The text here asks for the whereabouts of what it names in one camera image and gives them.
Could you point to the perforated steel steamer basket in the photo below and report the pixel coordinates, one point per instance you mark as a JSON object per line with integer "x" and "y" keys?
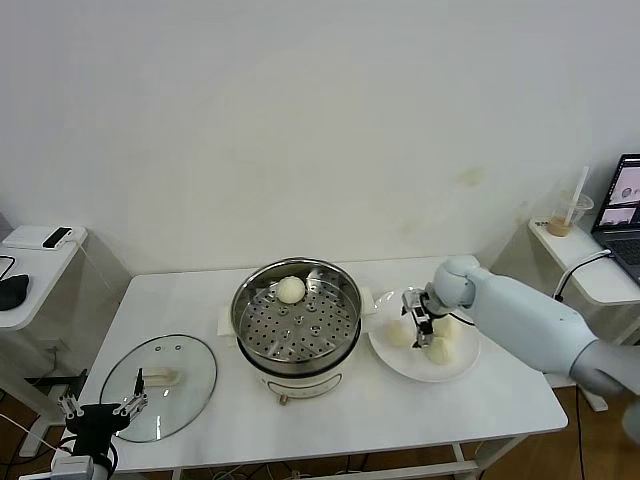
{"x": 300, "y": 340}

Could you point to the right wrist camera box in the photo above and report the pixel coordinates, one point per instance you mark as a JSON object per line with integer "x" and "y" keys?
{"x": 414, "y": 305}

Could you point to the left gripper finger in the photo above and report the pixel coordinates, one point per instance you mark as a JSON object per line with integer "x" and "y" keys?
{"x": 138, "y": 387}
{"x": 70, "y": 406}

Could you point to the white steamed baozi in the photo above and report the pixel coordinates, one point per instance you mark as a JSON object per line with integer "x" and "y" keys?
{"x": 452, "y": 330}
{"x": 290, "y": 290}
{"x": 441, "y": 351}
{"x": 396, "y": 334}

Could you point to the white wall socket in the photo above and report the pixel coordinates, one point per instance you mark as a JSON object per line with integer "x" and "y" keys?
{"x": 54, "y": 346}

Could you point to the white table frame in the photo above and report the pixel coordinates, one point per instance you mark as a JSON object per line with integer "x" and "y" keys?
{"x": 425, "y": 467}

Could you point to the black smartphone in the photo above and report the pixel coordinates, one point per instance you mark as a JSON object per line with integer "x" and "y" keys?
{"x": 58, "y": 238}

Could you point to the white round plate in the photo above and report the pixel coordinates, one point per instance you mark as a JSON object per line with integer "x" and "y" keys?
{"x": 400, "y": 365}

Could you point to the clear plastic drink cup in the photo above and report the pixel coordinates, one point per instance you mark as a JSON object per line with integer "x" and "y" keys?
{"x": 560, "y": 227}

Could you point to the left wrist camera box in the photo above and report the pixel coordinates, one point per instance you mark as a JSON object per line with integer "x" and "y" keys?
{"x": 72, "y": 470}

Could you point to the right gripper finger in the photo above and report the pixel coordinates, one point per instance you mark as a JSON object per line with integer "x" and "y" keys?
{"x": 428, "y": 340}
{"x": 418, "y": 341}

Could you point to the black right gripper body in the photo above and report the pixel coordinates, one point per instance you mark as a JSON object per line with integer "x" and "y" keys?
{"x": 424, "y": 324}

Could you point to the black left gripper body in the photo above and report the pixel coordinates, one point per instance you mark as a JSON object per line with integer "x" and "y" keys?
{"x": 95, "y": 422}

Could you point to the white side table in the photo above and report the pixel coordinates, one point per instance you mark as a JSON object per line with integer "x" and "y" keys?
{"x": 565, "y": 250}
{"x": 35, "y": 300}

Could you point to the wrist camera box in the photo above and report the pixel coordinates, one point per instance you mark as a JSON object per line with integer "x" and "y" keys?
{"x": 414, "y": 305}
{"x": 72, "y": 470}

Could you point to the black computer mouse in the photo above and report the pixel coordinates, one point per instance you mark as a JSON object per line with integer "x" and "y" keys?
{"x": 12, "y": 294}

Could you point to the grey-white right robot arm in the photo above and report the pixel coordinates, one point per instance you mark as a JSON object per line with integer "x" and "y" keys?
{"x": 530, "y": 315}

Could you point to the dark grey laptop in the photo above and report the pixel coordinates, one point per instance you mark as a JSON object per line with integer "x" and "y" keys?
{"x": 620, "y": 240}

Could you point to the flat white box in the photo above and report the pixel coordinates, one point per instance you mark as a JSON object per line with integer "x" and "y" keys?
{"x": 25, "y": 237}

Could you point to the black floor bar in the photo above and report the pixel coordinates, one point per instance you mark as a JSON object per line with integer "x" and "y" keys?
{"x": 50, "y": 382}

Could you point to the white electric cooker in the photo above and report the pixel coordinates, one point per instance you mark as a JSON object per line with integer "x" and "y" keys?
{"x": 300, "y": 387}

